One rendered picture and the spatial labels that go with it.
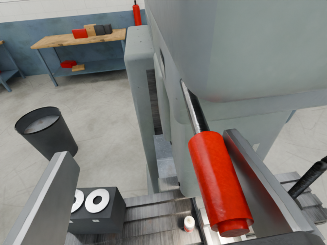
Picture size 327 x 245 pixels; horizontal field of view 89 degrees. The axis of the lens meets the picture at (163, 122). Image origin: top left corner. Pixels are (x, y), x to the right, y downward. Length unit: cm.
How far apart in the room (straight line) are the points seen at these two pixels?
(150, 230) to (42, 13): 469
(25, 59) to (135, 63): 490
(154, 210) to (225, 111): 73
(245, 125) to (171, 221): 64
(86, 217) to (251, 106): 66
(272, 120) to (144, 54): 51
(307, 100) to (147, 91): 60
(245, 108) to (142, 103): 61
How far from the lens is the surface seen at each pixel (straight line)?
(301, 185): 34
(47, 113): 260
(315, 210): 108
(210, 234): 79
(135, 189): 204
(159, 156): 98
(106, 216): 72
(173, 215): 89
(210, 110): 21
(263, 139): 37
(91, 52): 485
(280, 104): 26
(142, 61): 70
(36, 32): 511
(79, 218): 76
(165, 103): 47
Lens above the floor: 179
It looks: 42 degrees down
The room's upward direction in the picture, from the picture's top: 5 degrees counter-clockwise
